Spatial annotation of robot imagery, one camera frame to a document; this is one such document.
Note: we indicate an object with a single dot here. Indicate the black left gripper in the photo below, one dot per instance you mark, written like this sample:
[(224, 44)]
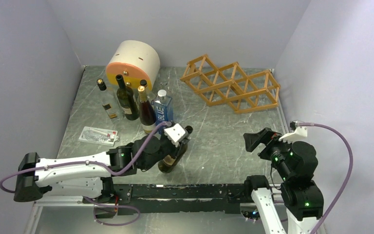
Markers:
[(175, 149)]

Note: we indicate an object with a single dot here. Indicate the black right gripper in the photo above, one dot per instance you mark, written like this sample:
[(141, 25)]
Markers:
[(252, 140)]

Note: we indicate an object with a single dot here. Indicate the dark bottle gold foil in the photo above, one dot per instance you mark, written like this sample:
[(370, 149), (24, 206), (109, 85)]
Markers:
[(146, 111)]

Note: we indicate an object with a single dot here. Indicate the blue labelled clear bottle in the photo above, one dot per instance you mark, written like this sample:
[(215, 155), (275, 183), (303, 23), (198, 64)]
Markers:
[(163, 107)]

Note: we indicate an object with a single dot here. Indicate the dark green wine bottle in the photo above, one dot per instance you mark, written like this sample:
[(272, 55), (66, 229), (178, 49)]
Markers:
[(126, 99)]

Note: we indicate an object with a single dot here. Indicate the clear bottle black cap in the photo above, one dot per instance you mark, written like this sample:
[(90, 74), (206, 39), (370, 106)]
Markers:
[(108, 100)]

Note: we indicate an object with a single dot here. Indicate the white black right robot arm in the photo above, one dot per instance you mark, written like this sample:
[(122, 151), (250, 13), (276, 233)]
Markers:
[(295, 160)]

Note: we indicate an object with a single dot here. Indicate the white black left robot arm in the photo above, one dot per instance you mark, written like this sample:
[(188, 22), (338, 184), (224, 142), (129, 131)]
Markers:
[(91, 176)]

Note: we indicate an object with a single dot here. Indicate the wooden wine rack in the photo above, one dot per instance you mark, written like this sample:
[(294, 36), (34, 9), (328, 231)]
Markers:
[(231, 85)]

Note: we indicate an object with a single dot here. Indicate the clear plastic packet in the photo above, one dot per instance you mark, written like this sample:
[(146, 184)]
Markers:
[(98, 136)]

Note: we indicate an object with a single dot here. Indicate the white orange yellow bread box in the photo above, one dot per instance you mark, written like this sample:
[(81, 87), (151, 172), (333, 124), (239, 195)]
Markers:
[(134, 60)]

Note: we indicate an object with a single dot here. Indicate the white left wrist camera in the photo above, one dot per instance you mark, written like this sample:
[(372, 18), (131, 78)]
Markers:
[(176, 134)]

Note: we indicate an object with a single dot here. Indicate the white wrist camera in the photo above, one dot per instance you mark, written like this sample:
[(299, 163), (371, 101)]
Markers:
[(298, 132), (176, 134)]

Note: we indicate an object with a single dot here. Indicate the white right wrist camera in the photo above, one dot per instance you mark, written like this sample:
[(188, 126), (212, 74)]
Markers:
[(298, 132)]

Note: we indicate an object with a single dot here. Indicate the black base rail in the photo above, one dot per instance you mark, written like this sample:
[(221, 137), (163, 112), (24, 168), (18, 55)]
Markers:
[(154, 198)]

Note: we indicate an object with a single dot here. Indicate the aluminium frame rail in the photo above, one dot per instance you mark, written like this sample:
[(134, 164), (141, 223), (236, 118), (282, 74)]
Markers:
[(74, 215)]

